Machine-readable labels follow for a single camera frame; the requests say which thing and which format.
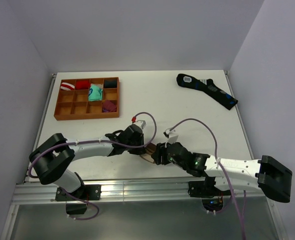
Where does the brown striped sock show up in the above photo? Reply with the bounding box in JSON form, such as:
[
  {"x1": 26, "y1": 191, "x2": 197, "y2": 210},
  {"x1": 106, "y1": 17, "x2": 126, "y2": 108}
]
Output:
[{"x1": 140, "y1": 142, "x2": 157, "y2": 164}]

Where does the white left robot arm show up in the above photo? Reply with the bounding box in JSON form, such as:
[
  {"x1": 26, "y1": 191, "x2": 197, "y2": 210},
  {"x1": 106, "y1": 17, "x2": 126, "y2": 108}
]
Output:
[{"x1": 29, "y1": 120, "x2": 146, "y2": 200}]

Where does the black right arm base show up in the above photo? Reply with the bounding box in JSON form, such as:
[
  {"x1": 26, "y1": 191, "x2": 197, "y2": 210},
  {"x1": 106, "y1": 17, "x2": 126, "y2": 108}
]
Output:
[{"x1": 187, "y1": 177, "x2": 233, "y2": 215}]

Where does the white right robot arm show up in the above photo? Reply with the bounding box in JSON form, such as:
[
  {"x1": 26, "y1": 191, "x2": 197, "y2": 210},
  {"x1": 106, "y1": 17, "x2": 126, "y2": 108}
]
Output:
[{"x1": 151, "y1": 142, "x2": 293, "y2": 203}]

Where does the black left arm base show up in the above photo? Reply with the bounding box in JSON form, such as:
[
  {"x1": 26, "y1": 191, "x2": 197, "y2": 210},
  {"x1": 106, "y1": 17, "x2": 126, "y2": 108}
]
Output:
[{"x1": 55, "y1": 184, "x2": 101, "y2": 217}]

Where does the purple sock roll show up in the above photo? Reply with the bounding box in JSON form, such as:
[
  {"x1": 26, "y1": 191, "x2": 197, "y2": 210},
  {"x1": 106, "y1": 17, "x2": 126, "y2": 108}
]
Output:
[{"x1": 102, "y1": 100, "x2": 117, "y2": 113}]

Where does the teal sock roll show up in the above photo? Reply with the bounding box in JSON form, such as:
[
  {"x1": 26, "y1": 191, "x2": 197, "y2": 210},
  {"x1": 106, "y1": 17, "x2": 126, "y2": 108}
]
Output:
[{"x1": 88, "y1": 84, "x2": 103, "y2": 102}]

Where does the dark green sock roll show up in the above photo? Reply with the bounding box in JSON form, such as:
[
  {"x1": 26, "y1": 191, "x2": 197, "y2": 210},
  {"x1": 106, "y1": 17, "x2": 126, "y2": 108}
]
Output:
[{"x1": 103, "y1": 79, "x2": 118, "y2": 89}]

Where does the red white striped sock roll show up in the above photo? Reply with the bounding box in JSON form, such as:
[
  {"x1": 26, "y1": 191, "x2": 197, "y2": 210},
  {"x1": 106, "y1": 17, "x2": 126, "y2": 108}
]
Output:
[{"x1": 60, "y1": 82, "x2": 75, "y2": 91}]

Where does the black blue sock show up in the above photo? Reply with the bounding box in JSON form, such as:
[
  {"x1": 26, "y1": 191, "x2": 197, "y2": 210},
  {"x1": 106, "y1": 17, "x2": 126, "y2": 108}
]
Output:
[{"x1": 176, "y1": 73, "x2": 238, "y2": 110}]

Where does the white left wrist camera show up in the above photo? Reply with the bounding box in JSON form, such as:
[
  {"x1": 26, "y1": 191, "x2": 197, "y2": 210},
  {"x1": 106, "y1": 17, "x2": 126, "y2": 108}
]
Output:
[{"x1": 131, "y1": 116, "x2": 147, "y2": 130}]

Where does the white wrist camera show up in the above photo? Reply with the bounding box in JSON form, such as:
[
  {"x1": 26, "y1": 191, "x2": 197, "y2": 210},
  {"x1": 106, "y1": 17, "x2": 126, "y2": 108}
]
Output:
[
  {"x1": 163, "y1": 128, "x2": 179, "y2": 145},
  {"x1": 131, "y1": 116, "x2": 147, "y2": 130}
]

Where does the aluminium mounting rail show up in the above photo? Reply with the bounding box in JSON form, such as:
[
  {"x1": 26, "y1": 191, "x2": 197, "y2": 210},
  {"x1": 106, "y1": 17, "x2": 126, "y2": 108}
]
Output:
[{"x1": 9, "y1": 174, "x2": 276, "y2": 205}]

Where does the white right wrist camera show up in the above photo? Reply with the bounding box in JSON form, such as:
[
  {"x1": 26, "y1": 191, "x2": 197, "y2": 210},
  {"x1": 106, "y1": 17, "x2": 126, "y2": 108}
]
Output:
[{"x1": 163, "y1": 128, "x2": 179, "y2": 145}]

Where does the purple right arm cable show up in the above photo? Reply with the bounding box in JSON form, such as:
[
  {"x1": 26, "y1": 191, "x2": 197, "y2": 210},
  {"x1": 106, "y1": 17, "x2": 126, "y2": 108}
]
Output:
[{"x1": 169, "y1": 117, "x2": 247, "y2": 240}]

